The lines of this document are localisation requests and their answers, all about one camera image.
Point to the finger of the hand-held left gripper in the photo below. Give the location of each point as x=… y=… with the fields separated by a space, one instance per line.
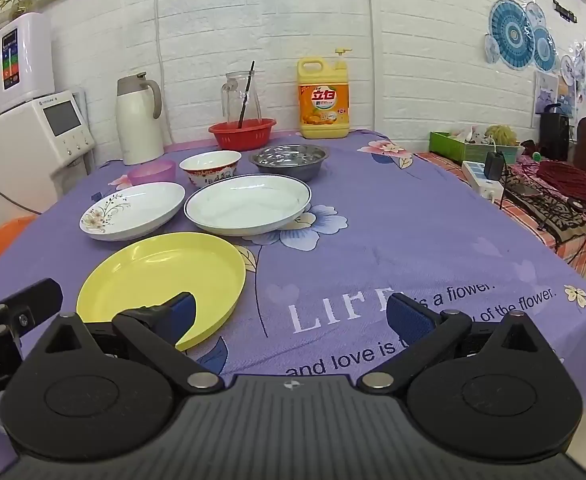
x=23 y=299

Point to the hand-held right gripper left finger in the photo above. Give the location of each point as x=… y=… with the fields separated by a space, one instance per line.
x=184 y=311

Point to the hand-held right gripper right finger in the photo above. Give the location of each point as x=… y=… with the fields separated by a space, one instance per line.
x=404 y=317

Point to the yellow plastic plate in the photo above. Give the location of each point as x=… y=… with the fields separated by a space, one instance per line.
x=163 y=275

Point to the white floral plate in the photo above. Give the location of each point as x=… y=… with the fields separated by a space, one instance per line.
x=133 y=210

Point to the white plate with blue rim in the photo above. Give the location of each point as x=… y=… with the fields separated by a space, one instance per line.
x=248 y=205

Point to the white bowl with red pattern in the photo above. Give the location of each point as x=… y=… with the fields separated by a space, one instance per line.
x=210 y=169

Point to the stainless steel bowl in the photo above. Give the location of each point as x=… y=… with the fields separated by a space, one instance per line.
x=289 y=161

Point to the orange plastic stool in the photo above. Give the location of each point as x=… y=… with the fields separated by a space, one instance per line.
x=3 y=240

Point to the purple floral tablecloth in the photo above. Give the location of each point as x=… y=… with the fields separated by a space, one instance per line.
x=373 y=260

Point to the pink plastic cup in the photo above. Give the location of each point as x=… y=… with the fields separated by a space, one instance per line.
x=152 y=173

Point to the white appliance with screen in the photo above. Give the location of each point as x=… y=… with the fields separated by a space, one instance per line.
x=28 y=155

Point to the white power strip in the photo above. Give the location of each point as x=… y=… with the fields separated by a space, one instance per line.
x=480 y=182

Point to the green box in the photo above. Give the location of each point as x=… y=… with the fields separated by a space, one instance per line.
x=450 y=149

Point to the black power adapter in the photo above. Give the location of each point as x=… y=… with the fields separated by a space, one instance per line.
x=494 y=166

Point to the black patterned cloth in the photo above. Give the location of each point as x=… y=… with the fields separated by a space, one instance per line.
x=538 y=202

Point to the red plastic basket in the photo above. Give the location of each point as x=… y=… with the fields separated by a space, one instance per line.
x=243 y=136

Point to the red plaid tablecloth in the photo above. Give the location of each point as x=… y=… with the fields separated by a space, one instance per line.
x=580 y=247

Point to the white thermos jug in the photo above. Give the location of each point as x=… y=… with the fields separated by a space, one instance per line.
x=138 y=122

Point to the yellow scrubber ball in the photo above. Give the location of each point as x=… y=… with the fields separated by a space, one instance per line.
x=500 y=135

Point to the dark red yarn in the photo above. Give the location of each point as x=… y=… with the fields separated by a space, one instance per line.
x=573 y=180

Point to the glass pitcher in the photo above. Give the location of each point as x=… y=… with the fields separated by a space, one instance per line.
x=233 y=97

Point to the black stirring stick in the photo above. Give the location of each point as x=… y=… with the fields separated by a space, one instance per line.
x=247 y=92

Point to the yellow detergent bottle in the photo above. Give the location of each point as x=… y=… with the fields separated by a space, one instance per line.
x=323 y=102

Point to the white water purifier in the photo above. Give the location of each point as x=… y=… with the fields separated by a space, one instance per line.
x=28 y=65

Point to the black cylindrical appliance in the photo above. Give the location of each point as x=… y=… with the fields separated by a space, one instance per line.
x=555 y=135

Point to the large blue fan decoration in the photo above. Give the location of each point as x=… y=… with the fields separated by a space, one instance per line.
x=510 y=35

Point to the small blue fan decoration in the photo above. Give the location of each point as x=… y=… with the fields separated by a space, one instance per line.
x=544 y=50

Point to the wall poster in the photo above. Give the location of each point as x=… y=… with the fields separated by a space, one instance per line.
x=548 y=92

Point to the black wall sign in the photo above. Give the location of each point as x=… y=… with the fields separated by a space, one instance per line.
x=565 y=12

